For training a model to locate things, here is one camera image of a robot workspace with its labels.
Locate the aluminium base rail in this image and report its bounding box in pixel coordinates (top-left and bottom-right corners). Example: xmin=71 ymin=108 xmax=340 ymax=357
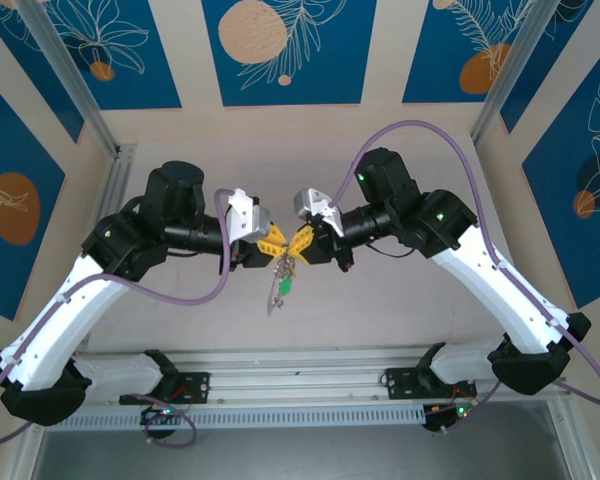
xmin=22 ymin=347 xmax=579 ymax=414

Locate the aluminium side rail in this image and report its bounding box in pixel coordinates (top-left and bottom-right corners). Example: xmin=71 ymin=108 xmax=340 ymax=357
xmin=79 ymin=143 xmax=139 ymax=351

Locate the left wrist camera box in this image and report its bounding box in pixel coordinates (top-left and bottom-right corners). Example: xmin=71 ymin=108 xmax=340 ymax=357
xmin=227 ymin=188 xmax=275 ymax=246

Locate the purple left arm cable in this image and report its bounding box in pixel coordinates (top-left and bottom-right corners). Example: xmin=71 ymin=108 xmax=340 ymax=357
xmin=0 ymin=187 xmax=241 ymax=447

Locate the white slotted cable duct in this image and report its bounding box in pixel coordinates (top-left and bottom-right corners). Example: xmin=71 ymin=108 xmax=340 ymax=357
xmin=44 ymin=405 xmax=426 ymax=432

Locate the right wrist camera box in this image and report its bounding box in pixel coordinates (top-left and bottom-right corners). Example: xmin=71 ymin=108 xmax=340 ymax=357
xmin=292 ymin=187 xmax=345 ymax=239

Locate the controller board with green light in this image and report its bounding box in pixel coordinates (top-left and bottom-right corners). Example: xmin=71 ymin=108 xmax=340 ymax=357
xmin=422 ymin=402 xmax=481 ymax=434
xmin=139 ymin=404 xmax=189 ymax=431

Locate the aluminium frame post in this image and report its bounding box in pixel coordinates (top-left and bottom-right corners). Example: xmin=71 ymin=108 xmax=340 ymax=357
xmin=22 ymin=0 xmax=121 ymax=156
xmin=2 ymin=424 xmax=49 ymax=480
xmin=469 ymin=0 xmax=566 ymax=144
xmin=547 ymin=399 xmax=600 ymax=480

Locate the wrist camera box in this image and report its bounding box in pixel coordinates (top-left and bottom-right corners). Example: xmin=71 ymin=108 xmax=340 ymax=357
xmin=227 ymin=188 xmax=275 ymax=246
xmin=292 ymin=187 xmax=345 ymax=239

